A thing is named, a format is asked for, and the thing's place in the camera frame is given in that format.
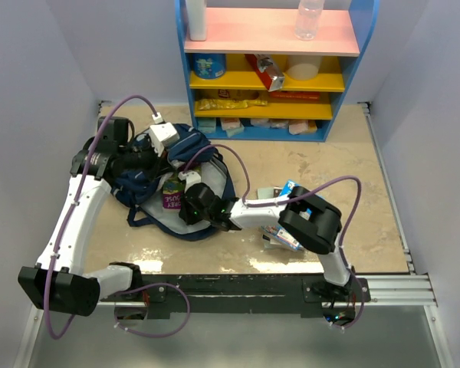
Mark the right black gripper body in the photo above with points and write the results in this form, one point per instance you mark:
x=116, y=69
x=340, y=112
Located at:
x=192, y=215

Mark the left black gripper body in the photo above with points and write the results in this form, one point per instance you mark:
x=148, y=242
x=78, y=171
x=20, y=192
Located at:
x=141, y=158

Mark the navy blue backpack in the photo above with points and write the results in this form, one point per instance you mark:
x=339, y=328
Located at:
x=160, y=193

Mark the purple Treehouse book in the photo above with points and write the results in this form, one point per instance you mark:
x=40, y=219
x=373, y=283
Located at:
x=172, y=191

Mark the blue cartoon book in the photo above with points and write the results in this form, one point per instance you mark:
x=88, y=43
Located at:
x=279, y=233

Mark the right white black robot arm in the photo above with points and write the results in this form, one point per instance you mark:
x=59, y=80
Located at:
x=311, y=220

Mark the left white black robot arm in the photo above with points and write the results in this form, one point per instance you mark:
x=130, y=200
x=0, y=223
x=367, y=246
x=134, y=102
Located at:
x=58, y=281

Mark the green sponge pack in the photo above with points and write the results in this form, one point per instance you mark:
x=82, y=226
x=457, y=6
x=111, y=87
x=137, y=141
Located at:
x=206, y=125

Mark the yellow snack bag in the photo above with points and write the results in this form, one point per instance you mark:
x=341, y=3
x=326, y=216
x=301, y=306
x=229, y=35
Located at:
x=209, y=104

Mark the orange pink sponge pack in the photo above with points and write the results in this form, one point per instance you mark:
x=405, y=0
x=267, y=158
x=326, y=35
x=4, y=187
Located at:
x=304, y=126

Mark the stack of books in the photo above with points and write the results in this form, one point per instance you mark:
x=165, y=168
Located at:
x=269, y=242

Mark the blue round can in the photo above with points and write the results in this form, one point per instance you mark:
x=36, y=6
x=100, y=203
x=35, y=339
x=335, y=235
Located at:
x=209, y=66

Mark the orange flat box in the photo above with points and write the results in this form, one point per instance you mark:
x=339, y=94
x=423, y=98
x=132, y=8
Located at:
x=295, y=95

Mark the red silver snack box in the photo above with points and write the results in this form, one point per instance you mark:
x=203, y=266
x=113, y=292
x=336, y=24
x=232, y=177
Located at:
x=267, y=71

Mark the white cylinder bottle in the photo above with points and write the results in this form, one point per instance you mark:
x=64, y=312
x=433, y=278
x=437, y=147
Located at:
x=196, y=13

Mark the white plastic tub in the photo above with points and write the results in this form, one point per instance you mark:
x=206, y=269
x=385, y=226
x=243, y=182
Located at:
x=303, y=67

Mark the clear plastic water bottle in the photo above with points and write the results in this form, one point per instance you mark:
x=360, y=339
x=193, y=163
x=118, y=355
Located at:
x=308, y=17

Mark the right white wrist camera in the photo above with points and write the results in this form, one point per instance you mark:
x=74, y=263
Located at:
x=190, y=178

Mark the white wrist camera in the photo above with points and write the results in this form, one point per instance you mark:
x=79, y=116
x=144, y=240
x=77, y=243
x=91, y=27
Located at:
x=190, y=178
x=161, y=134

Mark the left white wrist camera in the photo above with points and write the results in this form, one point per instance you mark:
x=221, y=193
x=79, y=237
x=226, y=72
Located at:
x=161, y=134

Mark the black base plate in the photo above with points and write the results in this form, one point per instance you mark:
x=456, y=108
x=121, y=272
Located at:
x=304, y=294

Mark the aluminium frame rail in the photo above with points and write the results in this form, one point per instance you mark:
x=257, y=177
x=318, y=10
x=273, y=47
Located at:
x=401, y=290

